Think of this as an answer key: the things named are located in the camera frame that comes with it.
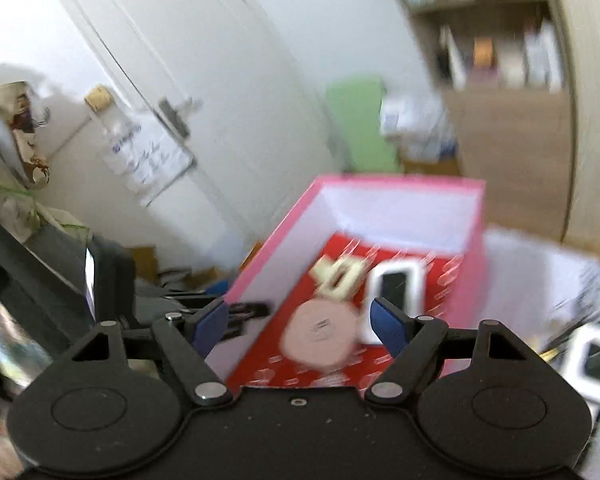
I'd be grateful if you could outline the wooden shelf cabinet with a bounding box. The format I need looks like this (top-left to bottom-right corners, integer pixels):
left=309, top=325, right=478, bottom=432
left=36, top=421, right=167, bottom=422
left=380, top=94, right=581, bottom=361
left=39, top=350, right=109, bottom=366
left=380, top=0, right=577, bottom=181

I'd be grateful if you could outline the metal door handle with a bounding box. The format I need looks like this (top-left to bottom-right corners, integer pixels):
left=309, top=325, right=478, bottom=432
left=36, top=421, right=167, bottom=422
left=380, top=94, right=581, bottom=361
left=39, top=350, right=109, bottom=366
left=156, top=96, right=204, bottom=139

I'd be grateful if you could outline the white paper sign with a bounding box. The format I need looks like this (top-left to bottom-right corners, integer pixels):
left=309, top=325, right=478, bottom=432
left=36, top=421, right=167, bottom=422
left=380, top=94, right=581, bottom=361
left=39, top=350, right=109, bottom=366
left=99, top=119, right=195, bottom=207

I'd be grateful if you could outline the round pink disc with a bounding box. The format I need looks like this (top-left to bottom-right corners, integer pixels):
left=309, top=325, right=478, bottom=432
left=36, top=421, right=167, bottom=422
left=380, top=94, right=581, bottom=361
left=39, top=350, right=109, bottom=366
left=280, top=300, right=359, bottom=368

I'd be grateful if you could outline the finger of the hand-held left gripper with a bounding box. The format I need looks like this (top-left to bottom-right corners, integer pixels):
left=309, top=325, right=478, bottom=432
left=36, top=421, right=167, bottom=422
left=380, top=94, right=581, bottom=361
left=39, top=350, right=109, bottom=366
left=160, top=287, right=272, bottom=338

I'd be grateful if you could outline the white patterned bedspread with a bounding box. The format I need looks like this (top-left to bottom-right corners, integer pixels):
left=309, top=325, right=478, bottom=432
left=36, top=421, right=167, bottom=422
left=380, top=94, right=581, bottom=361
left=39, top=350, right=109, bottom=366
left=442, top=227, right=600, bottom=480

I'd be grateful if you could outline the green board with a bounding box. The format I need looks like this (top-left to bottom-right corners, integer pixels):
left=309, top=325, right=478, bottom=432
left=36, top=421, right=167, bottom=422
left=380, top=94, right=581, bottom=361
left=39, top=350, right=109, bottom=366
left=324, top=76, right=402, bottom=175

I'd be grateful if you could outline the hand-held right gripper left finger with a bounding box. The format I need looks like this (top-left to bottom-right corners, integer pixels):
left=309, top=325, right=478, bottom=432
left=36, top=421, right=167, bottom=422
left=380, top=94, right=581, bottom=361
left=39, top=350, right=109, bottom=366
left=70, top=300, right=233, bottom=407

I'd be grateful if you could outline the light wooden wardrobe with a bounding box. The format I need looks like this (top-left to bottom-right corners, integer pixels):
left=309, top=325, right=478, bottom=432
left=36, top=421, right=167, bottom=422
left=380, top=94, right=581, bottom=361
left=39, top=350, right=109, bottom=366
left=542, top=0, right=600, bottom=261

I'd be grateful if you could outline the floral cloth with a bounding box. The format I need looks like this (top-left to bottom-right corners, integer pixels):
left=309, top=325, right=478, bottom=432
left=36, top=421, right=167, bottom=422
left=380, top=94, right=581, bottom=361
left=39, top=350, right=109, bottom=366
left=0, top=79, right=87, bottom=247

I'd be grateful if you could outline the white door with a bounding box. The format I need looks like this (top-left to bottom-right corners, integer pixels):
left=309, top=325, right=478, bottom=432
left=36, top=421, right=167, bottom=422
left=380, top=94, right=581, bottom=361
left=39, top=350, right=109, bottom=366
left=42, top=0, right=333, bottom=243

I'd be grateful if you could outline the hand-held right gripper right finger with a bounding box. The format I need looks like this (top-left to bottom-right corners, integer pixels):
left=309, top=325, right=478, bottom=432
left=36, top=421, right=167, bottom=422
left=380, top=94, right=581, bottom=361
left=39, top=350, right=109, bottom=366
left=365, top=297, right=531, bottom=408

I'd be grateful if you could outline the pink cardboard box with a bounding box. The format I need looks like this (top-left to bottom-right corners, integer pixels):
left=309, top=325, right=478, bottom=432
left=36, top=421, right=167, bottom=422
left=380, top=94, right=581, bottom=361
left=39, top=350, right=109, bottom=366
left=202, top=174, right=488, bottom=392

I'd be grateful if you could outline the white rectangular device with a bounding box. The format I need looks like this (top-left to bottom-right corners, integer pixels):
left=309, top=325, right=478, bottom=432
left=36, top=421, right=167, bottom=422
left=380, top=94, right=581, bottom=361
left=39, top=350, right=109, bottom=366
left=357, top=259, right=427, bottom=347
left=560, top=326, right=600, bottom=407

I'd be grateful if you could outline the white plastic bag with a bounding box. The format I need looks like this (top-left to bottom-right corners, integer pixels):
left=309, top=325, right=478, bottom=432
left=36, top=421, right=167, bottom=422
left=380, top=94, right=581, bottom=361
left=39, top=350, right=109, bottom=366
left=379, top=94, right=457, bottom=162

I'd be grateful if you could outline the cream block piece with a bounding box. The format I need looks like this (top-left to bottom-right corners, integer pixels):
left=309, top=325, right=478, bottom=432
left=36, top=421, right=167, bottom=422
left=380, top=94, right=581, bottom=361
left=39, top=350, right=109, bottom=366
left=309, top=255, right=367, bottom=304

